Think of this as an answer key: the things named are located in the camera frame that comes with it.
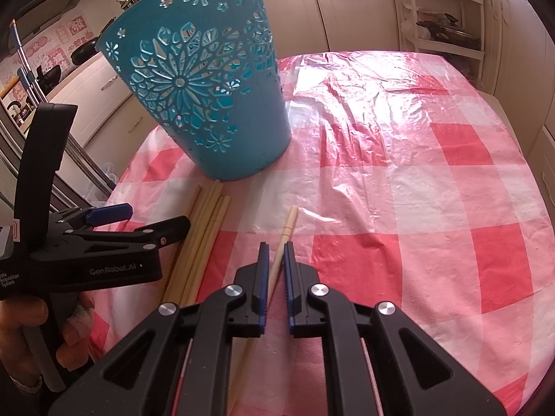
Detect black wok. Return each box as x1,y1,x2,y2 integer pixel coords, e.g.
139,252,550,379
35,65,62,93

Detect clear plastic bag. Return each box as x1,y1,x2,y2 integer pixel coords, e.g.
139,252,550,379
87,162,121,209

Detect wooden chopstick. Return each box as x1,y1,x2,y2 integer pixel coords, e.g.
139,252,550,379
186,196,231,305
228,205,300,412
167,182,216,303
163,184,204,300
173,181,224,304
180,196,225,304

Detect white plastic bag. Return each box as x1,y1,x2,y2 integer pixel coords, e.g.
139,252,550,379
0,113,116,209

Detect blue plastic cutout basket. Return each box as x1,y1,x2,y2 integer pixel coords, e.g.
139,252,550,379
95,0,292,182

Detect red white checked tablecloth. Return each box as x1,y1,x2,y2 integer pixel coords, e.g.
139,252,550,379
89,50,543,416

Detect cream kitchen base cabinet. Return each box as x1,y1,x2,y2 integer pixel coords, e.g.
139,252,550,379
256,0,417,53
479,0,555,209
41,54,154,157

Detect mop handles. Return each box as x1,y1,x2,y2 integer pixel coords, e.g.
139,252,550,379
11,19,45,105

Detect white shelf cart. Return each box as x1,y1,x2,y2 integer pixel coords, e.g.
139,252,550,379
392,0,486,92

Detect pink wall stickers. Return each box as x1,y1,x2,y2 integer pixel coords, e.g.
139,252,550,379
0,13,93,101

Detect black frying pan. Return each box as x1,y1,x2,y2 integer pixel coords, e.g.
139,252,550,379
71,39,104,65

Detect person's left hand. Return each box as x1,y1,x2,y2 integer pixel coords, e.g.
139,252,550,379
0,292,96,386

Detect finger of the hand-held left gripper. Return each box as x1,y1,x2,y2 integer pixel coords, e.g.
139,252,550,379
51,203,133,231
32,216,192,265

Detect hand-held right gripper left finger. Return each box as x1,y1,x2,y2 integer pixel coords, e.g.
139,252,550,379
47,243,267,416

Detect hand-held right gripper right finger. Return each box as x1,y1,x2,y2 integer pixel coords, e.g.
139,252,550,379
283,242,506,416

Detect metal pan with lid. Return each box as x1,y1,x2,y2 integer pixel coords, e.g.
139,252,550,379
416,17,482,50

